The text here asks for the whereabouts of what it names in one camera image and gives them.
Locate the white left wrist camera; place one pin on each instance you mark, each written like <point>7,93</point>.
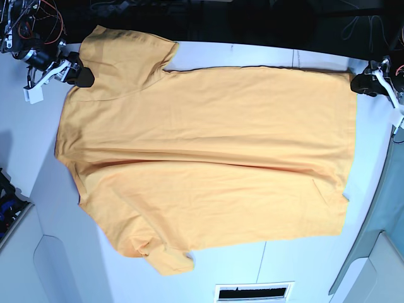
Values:
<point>396,118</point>

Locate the yellow t-shirt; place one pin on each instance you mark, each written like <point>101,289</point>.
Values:
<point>169,162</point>

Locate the table cable slot grommet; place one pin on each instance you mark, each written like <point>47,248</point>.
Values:
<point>253,292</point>

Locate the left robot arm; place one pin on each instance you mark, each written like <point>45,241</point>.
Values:
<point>391,68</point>

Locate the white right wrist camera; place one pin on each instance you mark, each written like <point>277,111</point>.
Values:
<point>33,95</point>

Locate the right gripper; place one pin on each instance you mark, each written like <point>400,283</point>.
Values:
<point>51,61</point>

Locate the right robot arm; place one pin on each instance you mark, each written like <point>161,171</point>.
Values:
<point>34,32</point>

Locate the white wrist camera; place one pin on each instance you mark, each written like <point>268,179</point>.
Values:
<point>33,95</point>
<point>396,118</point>

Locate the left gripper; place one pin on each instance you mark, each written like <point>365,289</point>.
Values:
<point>392,95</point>

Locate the blue clutter at left edge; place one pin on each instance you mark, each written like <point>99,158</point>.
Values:
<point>9,205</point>

